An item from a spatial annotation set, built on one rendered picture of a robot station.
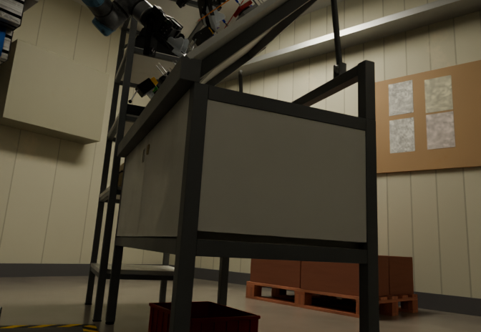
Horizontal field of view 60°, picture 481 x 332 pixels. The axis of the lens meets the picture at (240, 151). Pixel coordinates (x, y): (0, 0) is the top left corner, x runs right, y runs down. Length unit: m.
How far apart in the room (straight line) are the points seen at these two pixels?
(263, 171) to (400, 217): 2.72
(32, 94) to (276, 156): 3.39
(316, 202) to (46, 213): 3.66
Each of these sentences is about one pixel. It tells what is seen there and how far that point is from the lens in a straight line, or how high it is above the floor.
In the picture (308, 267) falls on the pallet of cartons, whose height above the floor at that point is 0.27.
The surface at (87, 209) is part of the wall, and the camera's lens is 4.78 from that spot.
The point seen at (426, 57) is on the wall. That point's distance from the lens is 4.03.
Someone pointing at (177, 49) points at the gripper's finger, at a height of 1.03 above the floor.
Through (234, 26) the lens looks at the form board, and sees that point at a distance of 1.21.
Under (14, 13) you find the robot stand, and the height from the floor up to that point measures 0.96.
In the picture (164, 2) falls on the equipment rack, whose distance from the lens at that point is 2.77.
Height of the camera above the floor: 0.39
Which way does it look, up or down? 13 degrees up
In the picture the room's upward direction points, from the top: 3 degrees clockwise
